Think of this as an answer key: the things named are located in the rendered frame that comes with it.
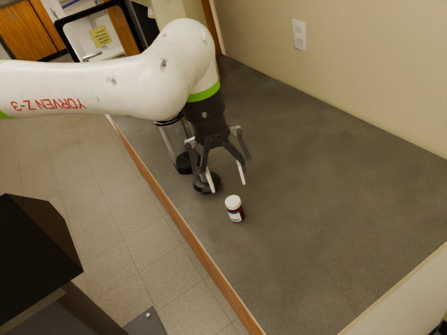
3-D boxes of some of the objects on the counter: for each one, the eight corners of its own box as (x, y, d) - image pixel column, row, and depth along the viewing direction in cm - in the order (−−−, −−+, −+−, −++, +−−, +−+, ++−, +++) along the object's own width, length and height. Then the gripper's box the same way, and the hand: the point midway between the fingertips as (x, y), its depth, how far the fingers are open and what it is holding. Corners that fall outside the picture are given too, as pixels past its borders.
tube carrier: (193, 148, 122) (175, 99, 108) (207, 162, 114) (189, 111, 100) (168, 163, 119) (146, 114, 105) (181, 177, 112) (159, 127, 98)
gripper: (247, 92, 74) (262, 165, 89) (160, 115, 75) (190, 185, 90) (255, 109, 68) (269, 185, 83) (160, 134, 69) (191, 205, 84)
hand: (225, 177), depth 85 cm, fingers open, 7 cm apart
